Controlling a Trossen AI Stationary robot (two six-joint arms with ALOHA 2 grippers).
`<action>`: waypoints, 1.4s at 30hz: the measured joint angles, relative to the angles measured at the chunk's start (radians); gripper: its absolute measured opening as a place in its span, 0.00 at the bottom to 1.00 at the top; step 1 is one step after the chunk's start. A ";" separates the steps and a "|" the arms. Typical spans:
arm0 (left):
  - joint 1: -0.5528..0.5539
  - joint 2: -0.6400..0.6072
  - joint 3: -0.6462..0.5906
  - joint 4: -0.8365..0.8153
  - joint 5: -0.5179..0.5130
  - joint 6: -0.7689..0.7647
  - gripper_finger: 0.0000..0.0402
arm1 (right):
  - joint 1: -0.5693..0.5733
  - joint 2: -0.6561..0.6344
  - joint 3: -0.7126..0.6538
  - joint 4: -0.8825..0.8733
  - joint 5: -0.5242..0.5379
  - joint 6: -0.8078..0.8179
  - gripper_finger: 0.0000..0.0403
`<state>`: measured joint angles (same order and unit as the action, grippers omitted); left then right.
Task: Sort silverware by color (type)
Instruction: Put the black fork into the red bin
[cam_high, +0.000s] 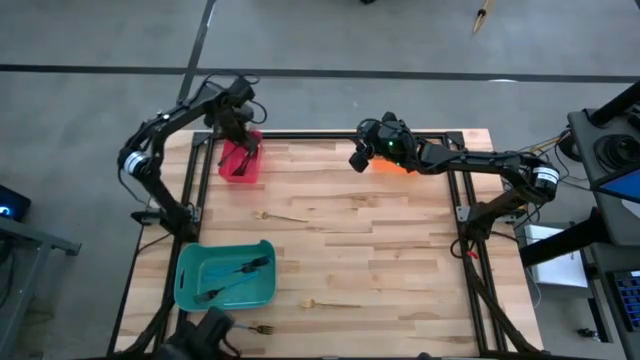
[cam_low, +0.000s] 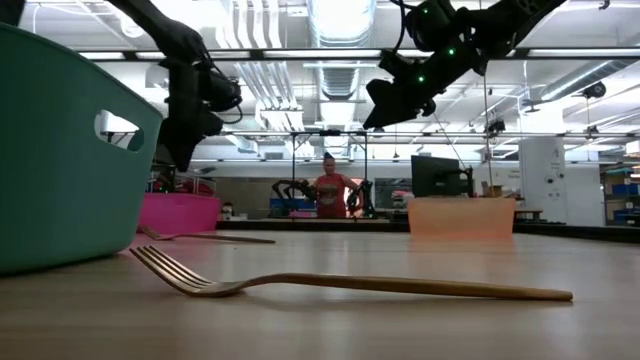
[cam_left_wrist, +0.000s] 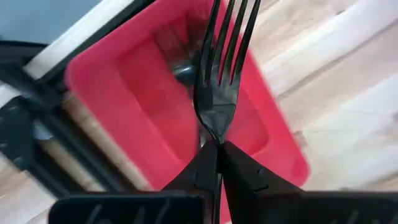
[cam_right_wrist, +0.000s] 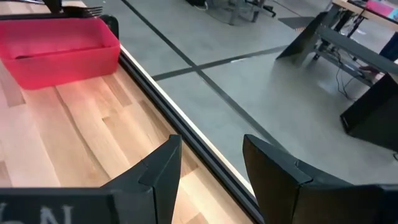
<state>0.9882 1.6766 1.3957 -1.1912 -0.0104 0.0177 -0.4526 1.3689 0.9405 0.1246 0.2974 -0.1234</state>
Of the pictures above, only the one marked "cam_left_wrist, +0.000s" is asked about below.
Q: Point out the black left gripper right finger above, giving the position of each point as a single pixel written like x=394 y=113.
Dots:
x=280 y=208

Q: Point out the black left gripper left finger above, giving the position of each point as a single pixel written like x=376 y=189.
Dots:
x=140 y=208

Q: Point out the red plastic bin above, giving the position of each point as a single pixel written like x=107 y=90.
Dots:
x=140 y=109

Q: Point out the black table clamp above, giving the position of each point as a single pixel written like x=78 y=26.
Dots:
x=12 y=133

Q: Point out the black aluminium table frame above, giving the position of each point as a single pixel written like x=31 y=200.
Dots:
x=77 y=151

